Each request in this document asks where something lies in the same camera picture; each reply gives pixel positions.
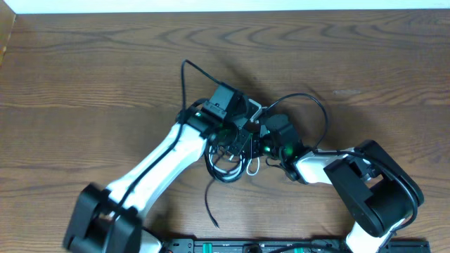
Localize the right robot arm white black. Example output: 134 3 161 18
253 114 425 252

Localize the black usb cable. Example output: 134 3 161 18
203 140 249 229

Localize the white usb cable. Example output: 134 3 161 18
207 145 261 177

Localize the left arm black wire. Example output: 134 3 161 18
101 58 226 253

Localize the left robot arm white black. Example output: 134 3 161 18
63 84 263 253

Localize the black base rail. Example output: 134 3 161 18
161 238 431 253

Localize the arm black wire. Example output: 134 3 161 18
262 92 419 247
101 58 226 253

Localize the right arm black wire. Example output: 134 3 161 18
262 92 419 247

